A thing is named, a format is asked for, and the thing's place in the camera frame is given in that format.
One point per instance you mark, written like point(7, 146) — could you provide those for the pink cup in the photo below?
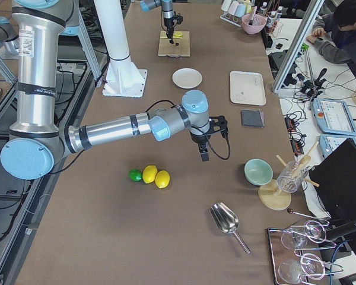
point(233, 7)

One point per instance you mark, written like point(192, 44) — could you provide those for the wine glass rack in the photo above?
point(296, 253)

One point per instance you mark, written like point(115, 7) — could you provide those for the light blue cup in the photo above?
point(241, 10)

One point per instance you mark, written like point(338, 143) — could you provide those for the aluminium frame post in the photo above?
point(306, 23)

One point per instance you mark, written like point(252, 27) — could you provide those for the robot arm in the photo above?
point(36, 144)
point(165, 5)

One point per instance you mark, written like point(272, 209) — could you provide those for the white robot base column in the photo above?
point(123, 78)

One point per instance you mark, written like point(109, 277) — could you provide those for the grey folded cloth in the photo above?
point(252, 118)

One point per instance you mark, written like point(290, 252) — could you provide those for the green bowl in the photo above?
point(258, 172)

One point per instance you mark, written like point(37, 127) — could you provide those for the steel muddler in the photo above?
point(252, 15)

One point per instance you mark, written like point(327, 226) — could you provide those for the yellow cup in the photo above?
point(248, 6)

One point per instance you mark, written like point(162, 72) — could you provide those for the reacher grabber tool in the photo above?
point(304, 49)

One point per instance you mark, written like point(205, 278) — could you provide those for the wooden cutting board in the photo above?
point(167, 49)

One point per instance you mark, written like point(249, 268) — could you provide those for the blue teach pendant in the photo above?
point(333, 117)
point(329, 143)

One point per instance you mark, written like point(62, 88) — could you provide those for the steel scoop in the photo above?
point(227, 222)

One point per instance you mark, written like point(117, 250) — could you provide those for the white cup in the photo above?
point(225, 5)

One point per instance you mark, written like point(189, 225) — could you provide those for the cream round plate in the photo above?
point(187, 78)

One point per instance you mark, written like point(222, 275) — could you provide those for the seated person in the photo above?
point(334, 35)

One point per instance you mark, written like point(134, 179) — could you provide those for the clear textured glass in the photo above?
point(292, 177)

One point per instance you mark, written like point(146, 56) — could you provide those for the black monitor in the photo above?
point(336, 176)

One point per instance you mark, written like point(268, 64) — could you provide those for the wooden glass stand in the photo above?
point(276, 199)

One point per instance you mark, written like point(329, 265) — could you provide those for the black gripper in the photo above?
point(198, 138)
point(168, 22)

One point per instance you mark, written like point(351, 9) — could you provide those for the green lime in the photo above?
point(135, 175)

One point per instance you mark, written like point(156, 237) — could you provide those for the cream rabbit tray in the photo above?
point(247, 88)

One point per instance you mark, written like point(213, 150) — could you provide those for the white wire cup rack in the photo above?
point(231, 18)

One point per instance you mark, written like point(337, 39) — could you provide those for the pink bowl with ice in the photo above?
point(258, 24)

